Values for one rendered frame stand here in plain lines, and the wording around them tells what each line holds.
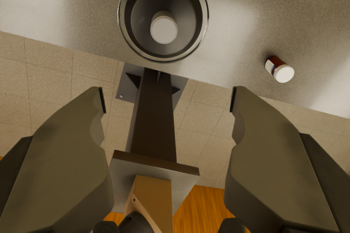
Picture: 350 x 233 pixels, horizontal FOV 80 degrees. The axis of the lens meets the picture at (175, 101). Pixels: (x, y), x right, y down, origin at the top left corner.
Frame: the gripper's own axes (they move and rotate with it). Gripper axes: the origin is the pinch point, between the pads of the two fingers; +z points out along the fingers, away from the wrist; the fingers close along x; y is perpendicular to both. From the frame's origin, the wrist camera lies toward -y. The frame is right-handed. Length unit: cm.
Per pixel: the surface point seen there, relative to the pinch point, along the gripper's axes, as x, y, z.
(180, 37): 1.5, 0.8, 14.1
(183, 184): 5, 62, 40
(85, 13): -17.5, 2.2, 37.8
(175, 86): 6, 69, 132
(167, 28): 0.0, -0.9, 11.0
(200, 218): 31, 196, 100
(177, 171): 3, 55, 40
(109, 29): -13.0, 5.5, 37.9
